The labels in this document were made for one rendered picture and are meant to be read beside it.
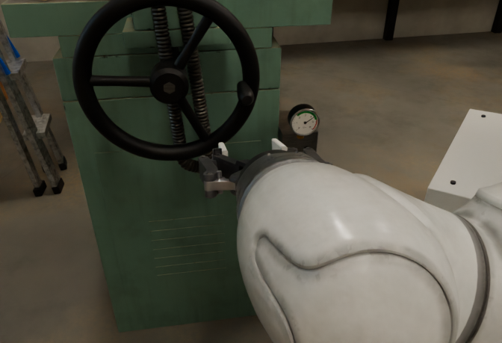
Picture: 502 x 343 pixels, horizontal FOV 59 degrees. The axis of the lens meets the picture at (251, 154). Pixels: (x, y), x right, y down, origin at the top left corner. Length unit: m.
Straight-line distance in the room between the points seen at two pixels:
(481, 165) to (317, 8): 0.41
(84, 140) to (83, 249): 0.74
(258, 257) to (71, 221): 1.58
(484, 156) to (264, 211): 0.63
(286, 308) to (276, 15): 0.73
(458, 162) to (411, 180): 1.20
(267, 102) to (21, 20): 0.49
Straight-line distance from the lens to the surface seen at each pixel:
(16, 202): 1.99
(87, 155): 1.00
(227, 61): 0.90
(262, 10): 0.88
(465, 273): 0.28
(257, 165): 0.36
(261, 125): 0.97
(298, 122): 0.91
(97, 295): 1.50
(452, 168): 0.79
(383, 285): 0.20
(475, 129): 0.93
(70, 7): 0.89
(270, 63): 0.91
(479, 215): 0.33
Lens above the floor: 1.08
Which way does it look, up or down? 32 degrees down
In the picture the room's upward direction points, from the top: straight up
